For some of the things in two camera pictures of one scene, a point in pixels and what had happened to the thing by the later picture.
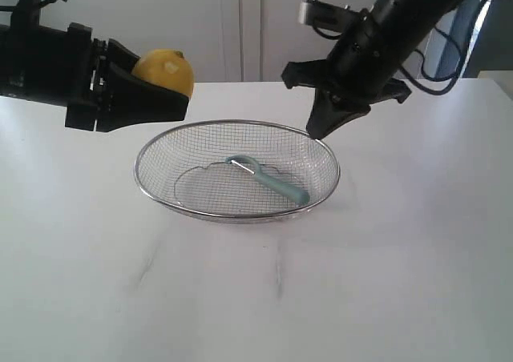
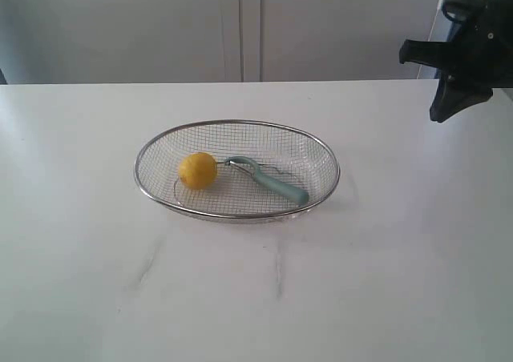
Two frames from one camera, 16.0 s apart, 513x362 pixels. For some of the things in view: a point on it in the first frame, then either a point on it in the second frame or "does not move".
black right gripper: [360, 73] to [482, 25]
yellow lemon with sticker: [167, 67] to [198, 170]
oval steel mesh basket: [184, 171] does not move
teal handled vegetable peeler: [252, 165] does not move
